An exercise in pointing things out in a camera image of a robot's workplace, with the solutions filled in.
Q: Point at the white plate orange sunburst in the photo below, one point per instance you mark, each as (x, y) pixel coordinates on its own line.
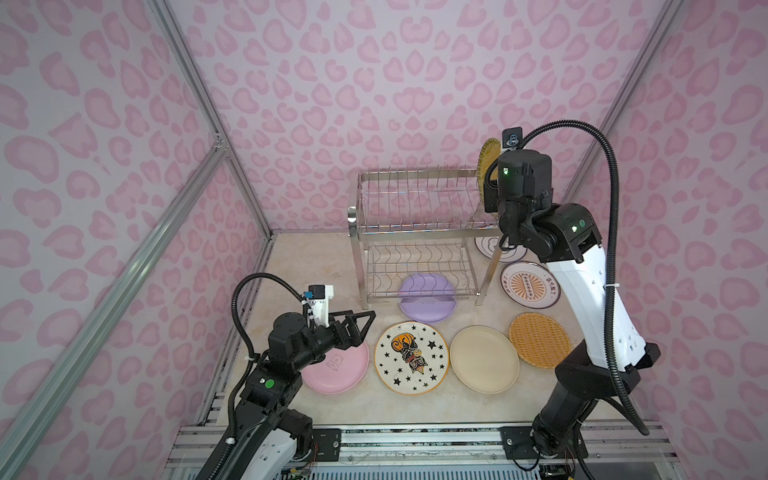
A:
(530, 285)

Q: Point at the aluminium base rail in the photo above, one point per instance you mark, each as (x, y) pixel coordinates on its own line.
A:
(454, 431)

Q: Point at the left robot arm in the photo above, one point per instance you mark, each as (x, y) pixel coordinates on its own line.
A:
(264, 434)

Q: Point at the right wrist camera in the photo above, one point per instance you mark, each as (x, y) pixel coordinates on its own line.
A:
(511, 138)

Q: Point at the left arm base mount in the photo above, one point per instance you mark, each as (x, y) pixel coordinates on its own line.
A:
(319, 445)

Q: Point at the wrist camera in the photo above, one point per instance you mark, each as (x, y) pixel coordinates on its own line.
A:
(317, 299)
(511, 138)

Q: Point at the cream plain plate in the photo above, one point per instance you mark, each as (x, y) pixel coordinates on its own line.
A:
(484, 360)

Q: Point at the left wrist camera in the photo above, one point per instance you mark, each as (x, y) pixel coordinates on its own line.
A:
(317, 299)

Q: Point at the white plate black rim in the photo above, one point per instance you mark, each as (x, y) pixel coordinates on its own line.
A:
(487, 246)

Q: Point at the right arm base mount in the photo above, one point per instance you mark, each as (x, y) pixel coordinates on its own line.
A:
(519, 445)

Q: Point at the pink bear plate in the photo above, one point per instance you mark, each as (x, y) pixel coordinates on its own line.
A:
(340, 371)

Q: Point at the purple shell-shaped plate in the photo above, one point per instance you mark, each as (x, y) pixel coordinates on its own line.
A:
(427, 297)

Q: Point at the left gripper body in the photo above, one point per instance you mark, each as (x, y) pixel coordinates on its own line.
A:
(333, 339)

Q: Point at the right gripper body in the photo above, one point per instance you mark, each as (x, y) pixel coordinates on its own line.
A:
(491, 194)

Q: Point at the orange woven plate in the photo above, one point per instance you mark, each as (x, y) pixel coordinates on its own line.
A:
(539, 340)

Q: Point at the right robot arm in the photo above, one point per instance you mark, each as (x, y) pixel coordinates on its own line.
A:
(566, 240)

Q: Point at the yellow woven plate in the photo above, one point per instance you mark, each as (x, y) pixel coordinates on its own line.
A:
(489, 153)

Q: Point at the steel two-tier dish rack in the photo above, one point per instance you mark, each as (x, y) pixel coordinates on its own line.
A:
(410, 221)

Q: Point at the white star cartoon plate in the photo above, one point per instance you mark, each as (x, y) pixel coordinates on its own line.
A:
(411, 358)

